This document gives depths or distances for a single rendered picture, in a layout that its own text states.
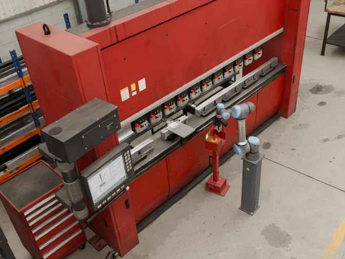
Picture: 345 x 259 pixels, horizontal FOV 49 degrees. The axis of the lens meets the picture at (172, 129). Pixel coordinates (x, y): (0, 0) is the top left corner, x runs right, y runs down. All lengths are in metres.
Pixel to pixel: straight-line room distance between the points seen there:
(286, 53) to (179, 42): 2.14
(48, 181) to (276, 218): 2.48
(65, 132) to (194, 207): 2.37
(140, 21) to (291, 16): 2.53
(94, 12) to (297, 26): 2.98
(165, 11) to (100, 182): 1.63
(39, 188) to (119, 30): 1.62
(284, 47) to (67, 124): 3.61
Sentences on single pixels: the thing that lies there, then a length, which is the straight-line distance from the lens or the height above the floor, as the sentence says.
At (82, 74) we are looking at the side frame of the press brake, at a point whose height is 2.13.
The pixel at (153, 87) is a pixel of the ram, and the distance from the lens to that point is 3.70.
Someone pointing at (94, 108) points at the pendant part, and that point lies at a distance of 2.78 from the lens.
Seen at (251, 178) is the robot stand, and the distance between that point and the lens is 4.13.
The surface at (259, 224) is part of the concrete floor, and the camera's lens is 4.44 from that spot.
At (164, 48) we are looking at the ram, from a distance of 3.66.
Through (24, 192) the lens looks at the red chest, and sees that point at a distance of 3.77.
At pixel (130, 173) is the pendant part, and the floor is 1.32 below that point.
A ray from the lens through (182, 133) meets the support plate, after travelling 3.99.
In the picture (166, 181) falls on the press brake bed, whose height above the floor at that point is 0.45.
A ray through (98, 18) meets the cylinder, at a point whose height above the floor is 2.36.
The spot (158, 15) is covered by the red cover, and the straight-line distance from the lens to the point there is 3.50.
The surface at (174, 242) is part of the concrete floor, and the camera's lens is 4.27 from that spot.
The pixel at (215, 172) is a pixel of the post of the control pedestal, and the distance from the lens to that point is 4.59.
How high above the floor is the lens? 3.38
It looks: 36 degrees down
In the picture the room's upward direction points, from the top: 5 degrees counter-clockwise
